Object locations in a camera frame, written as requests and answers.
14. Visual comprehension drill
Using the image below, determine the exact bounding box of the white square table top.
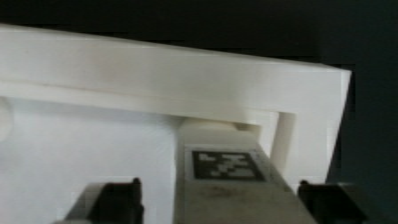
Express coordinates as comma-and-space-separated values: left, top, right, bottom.
0, 24, 350, 224

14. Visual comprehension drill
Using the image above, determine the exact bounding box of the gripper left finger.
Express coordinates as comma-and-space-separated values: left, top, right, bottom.
59, 178, 144, 224

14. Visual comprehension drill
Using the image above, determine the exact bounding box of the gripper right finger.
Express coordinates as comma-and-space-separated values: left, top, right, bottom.
297, 180, 386, 224

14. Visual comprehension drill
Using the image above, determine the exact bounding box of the white table leg with tag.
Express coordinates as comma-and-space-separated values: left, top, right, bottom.
174, 118, 316, 224

